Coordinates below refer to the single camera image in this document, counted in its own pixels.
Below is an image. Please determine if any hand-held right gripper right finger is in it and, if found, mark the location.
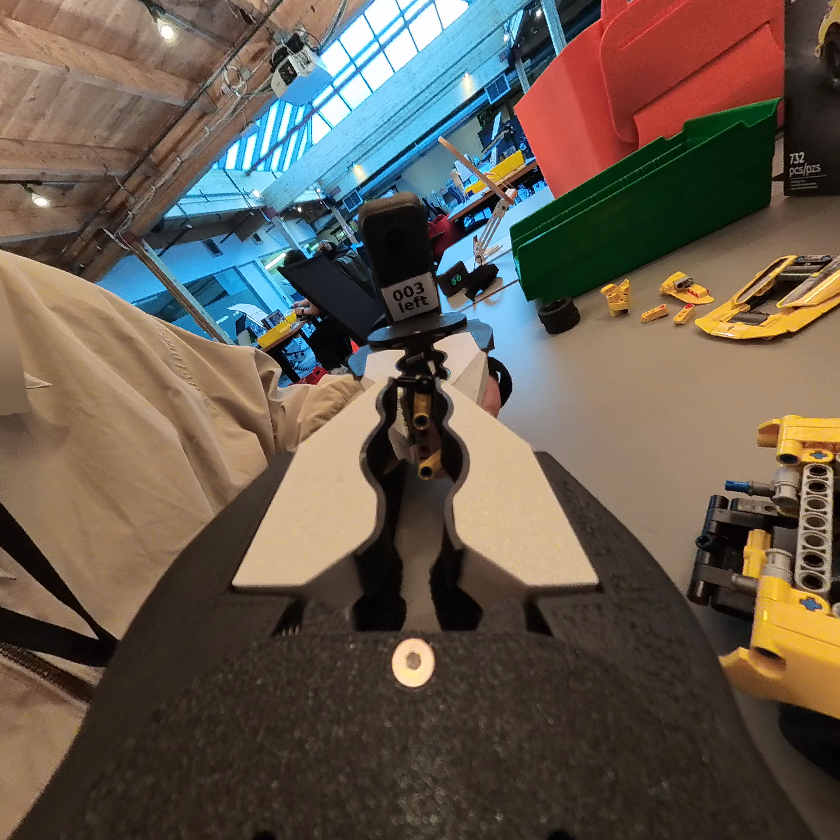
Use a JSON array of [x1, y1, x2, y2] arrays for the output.
[[432, 381, 599, 631]]

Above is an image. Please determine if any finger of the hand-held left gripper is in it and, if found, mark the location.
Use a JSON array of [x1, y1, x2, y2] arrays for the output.
[[432, 331, 491, 409], [361, 350, 406, 383]]

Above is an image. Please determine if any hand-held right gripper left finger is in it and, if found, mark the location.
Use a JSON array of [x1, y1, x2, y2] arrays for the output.
[[231, 382, 404, 631]]

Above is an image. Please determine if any yellow grey beam frame assembly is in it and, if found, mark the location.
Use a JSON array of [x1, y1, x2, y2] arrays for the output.
[[390, 392, 444, 481]]

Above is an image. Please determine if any yellow toy brick car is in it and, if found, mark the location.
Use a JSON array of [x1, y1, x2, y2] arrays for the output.
[[687, 415, 840, 723]]

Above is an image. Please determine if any person's left forearm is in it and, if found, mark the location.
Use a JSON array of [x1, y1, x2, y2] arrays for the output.
[[0, 249, 368, 500]]

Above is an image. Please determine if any wooden jointed desk lamp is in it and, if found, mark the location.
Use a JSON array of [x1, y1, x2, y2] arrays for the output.
[[437, 136, 521, 266]]

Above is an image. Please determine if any grey desk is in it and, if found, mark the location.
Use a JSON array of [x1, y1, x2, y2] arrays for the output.
[[440, 184, 840, 840]]

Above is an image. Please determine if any red armchair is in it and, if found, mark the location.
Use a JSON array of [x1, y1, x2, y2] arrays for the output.
[[427, 217, 460, 260]]

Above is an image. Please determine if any loose black toy tyre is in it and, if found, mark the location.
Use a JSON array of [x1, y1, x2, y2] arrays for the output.
[[538, 298, 582, 336]]

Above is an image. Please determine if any white ceiling projector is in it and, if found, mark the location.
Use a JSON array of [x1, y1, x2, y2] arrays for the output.
[[269, 31, 333, 107]]

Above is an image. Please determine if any person's beige clothing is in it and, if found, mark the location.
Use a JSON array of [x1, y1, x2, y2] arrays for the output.
[[0, 420, 263, 828]]

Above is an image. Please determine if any long yellow grey brick assembly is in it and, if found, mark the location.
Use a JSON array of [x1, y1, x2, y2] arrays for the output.
[[659, 271, 715, 306]]

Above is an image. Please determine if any green plastic bin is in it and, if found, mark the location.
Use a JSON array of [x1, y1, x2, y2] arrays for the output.
[[510, 98, 783, 303]]

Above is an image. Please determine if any red plastic carry case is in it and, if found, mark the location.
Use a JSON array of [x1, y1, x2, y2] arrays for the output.
[[514, 0, 786, 199]]

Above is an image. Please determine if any yellow brick car hood assembly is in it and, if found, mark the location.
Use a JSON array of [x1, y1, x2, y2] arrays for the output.
[[694, 255, 840, 341]]

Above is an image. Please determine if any dark toy car set box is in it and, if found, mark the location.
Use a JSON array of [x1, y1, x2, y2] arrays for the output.
[[783, 0, 840, 198]]

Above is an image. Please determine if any black strap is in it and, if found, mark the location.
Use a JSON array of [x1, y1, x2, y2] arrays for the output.
[[0, 504, 120, 669]]

